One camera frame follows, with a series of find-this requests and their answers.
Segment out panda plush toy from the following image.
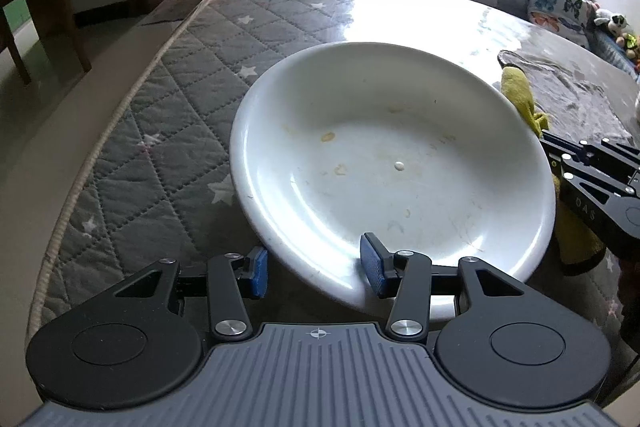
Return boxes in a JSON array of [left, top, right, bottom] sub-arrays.
[[593, 8, 627, 39]]

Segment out yellow microfibre cloth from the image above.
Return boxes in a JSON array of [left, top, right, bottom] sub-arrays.
[[500, 65, 606, 275]]

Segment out yellow plush toy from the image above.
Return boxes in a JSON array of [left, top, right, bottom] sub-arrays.
[[615, 32, 640, 66]]

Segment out small butterfly cushion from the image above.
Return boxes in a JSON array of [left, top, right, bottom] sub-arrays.
[[527, 0, 593, 49]]

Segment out large white bowl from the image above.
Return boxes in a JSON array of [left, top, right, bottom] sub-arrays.
[[230, 42, 555, 315]]

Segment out small cream bowl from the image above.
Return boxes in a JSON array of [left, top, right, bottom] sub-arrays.
[[634, 92, 640, 124]]

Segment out dark door mat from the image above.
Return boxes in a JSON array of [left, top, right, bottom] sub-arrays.
[[139, 0, 202, 26]]

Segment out grey towel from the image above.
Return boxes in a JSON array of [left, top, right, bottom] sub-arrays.
[[498, 50, 632, 145]]

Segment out grey quilted table cover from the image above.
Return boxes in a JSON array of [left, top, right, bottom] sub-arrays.
[[27, 0, 639, 333]]

